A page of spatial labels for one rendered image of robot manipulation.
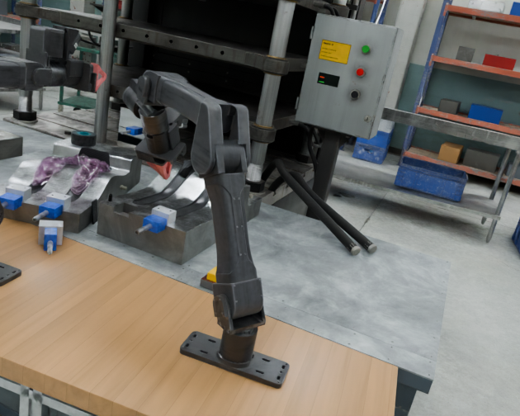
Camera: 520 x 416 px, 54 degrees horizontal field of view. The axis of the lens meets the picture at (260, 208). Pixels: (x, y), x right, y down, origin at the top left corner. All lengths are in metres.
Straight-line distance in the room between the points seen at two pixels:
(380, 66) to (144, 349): 1.32
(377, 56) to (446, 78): 5.82
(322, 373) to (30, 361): 0.52
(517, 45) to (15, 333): 7.26
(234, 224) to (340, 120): 1.11
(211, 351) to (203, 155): 0.36
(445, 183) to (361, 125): 2.99
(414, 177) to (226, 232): 4.05
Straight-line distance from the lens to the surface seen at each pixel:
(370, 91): 1.93
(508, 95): 7.74
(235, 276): 0.91
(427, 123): 4.61
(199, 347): 1.00
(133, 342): 1.01
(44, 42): 1.24
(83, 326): 1.05
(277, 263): 1.39
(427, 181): 4.88
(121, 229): 1.36
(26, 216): 1.46
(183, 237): 1.26
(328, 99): 1.96
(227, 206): 0.91
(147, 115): 1.12
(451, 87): 7.73
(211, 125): 0.90
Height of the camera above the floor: 1.38
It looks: 19 degrees down
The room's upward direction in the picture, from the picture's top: 11 degrees clockwise
